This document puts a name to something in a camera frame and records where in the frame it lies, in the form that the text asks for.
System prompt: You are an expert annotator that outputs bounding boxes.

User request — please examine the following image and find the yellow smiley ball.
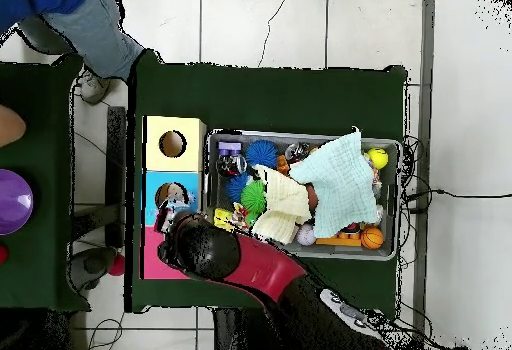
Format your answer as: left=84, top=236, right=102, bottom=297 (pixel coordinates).
left=366, top=147, right=390, bottom=170

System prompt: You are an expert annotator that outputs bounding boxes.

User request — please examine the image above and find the white toy baseball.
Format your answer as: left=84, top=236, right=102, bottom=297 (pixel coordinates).
left=296, top=223, right=317, bottom=246

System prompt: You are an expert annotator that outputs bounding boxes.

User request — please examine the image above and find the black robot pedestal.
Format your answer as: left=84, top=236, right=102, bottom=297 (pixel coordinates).
left=213, top=307, right=281, bottom=350

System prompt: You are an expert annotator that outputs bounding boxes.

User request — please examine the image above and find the person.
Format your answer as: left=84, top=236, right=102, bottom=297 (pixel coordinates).
left=0, top=0, right=145, bottom=105

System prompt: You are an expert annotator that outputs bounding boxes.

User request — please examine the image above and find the large green spiky ball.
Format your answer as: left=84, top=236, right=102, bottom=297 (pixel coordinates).
left=240, top=179, right=268, bottom=213

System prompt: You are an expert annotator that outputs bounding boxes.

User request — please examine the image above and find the wooden box with three holes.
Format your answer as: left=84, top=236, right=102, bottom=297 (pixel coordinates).
left=141, top=115, right=209, bottom=280

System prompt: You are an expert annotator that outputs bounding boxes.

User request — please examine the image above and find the grey object with red knob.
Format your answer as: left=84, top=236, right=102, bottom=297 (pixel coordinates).
left=69, top=245, right=126, bottom=291

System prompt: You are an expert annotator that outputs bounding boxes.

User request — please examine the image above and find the crushed black drink can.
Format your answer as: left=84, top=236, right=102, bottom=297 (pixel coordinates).
left=215, top=152, right=248, bottom=178

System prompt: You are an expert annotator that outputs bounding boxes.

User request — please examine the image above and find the dark green table cloth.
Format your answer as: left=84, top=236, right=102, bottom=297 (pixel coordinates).
left=0, top=54, right=91, bottom=313
left=125, top=48, right=409, bottom=314

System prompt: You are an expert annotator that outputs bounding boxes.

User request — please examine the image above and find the bottle with blue label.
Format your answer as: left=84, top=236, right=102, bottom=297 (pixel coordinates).
left=161, top=191, right=198, bottom=223

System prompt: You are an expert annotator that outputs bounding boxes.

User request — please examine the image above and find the cream waffle cloth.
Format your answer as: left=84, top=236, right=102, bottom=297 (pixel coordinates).
left=251, top=164, right=313, bottom=245

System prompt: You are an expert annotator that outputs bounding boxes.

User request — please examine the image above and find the purple toy brick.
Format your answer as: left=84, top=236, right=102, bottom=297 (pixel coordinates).
left=217, top=141, right=243, bottom=157

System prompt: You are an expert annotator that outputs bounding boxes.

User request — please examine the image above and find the person's hand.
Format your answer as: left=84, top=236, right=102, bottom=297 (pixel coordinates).
left=0, top=103, right=27, bottom=149

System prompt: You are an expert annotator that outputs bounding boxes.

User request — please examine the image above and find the black power cable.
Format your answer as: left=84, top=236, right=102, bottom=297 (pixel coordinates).
left=403, top=187, right=512, bottom=215

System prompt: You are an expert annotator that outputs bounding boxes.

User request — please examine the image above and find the blue spiky rubber ball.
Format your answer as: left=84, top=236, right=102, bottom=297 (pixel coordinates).
left=244, top=140, right=279, bottom=169
left=225, top=171, right=250, bottom=203

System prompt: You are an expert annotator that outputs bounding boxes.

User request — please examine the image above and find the purple ball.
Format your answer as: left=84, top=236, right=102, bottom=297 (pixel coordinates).
left=0, top=168, right=34, bottom=236

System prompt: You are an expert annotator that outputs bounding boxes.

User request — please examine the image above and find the grey wire mesh bin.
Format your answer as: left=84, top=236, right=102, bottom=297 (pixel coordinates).
left=201, top=128, right=403, bottom=262

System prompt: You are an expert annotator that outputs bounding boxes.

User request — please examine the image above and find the light blue waffle cloth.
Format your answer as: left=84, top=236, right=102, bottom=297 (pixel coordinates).
left=288, top=127, right=380, bottom=239

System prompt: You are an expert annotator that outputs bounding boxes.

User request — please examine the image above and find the black upright panel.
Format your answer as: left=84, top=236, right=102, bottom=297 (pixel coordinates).
left=104, top=105, right=128, bottom=247

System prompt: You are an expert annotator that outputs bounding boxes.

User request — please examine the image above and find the orange toy basketball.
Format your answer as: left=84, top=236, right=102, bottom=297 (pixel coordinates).
left=360, top=226, right=385, bottom=251

